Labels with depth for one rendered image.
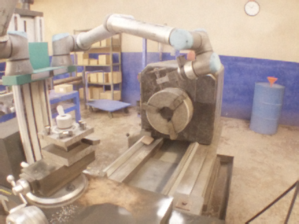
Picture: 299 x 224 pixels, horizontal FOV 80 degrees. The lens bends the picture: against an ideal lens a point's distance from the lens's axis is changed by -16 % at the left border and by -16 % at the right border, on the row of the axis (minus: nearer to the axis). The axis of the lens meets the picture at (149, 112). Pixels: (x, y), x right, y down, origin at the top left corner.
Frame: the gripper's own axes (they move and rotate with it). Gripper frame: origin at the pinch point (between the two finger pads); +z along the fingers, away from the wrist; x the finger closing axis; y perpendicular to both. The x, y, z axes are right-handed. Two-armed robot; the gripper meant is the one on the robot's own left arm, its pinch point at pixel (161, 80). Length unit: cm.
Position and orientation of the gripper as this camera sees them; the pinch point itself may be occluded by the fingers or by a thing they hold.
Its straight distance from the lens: 116.6
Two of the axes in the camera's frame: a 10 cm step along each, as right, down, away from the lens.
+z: -7.5, 1.8, 6.3
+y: 3.3, 9.3, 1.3
